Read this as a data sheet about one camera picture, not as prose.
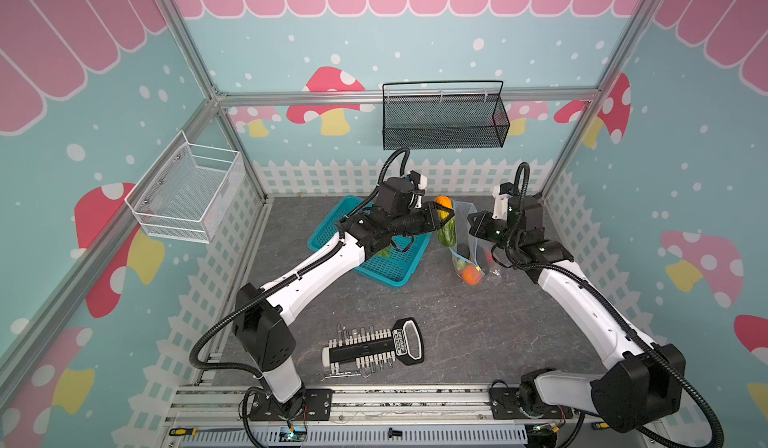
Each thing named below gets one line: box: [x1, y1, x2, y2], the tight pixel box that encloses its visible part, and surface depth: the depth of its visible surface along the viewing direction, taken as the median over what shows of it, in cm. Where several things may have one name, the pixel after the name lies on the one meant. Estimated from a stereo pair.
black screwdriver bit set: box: [322, 317, 425, 373], surface depth 84 cm
